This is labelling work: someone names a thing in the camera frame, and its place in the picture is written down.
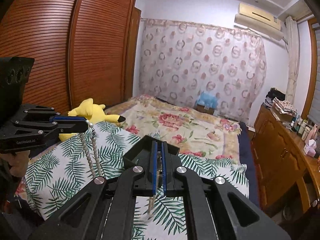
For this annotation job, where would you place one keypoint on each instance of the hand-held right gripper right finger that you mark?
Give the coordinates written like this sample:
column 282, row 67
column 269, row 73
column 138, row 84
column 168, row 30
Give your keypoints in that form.
column 164, row 167

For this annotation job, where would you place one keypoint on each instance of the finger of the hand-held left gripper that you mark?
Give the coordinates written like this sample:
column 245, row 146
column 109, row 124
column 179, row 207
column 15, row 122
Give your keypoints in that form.
column 72, row 127
column 67, row 118

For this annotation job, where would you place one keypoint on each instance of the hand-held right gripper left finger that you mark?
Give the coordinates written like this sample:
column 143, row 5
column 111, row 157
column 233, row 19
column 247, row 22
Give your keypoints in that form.
column 154, row 167

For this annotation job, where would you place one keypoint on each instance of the black jewelry box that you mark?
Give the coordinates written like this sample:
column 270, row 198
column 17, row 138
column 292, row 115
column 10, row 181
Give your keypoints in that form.
column 135, row 151

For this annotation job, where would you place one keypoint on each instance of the person's left hand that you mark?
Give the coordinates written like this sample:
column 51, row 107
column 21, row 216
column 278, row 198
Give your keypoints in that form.
column 18, row 166

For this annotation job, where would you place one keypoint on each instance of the yellow plush toy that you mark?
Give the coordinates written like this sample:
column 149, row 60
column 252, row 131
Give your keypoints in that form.
column 97, row 112

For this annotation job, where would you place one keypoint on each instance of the leaf print cloth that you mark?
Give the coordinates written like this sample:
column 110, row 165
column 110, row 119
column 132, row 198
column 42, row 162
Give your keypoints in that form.
column 62, row 175

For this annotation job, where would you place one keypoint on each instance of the floral blanket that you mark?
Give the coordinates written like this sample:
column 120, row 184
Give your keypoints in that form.
column 175, row 120

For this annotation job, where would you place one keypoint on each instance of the small cardboard box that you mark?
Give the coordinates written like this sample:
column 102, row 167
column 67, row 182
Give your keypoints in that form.
column 205, row 110

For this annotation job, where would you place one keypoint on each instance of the brown slatted wardrobe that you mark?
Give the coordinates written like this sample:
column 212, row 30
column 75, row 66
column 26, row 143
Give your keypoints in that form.
column 50, row 42

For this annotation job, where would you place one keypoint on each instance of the blue plush toy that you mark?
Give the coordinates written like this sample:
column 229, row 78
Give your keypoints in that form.
column 207, row 98

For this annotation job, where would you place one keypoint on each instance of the dark blue bed sheet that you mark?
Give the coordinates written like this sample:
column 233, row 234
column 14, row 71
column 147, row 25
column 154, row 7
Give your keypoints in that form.
column 247, row 160

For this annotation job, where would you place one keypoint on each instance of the wooden cabinet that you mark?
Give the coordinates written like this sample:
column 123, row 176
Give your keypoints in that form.
column 277, row 160

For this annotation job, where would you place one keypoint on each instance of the stack of dark clothes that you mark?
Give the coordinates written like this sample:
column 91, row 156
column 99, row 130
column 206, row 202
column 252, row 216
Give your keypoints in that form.
column 275, row 96

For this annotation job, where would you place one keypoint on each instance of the folded floral cloth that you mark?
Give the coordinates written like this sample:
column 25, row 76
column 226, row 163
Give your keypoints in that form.
column 285, row 107

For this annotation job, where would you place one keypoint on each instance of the row of cosmetic bottles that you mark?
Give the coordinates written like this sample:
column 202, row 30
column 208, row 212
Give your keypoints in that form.
column 303, row 127

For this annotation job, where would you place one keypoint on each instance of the pink tissue box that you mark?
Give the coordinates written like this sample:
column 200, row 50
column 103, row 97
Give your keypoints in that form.
column 312, row 148

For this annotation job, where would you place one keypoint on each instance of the beige tied side curtain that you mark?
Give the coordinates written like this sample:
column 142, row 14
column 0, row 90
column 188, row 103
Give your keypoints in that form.
column 293, row 62

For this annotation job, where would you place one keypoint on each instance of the grey window blind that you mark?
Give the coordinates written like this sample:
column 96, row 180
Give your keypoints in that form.
column 315, row 90

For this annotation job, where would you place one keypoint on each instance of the beige air conditioner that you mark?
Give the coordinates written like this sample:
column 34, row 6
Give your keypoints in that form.
column 257, row 20

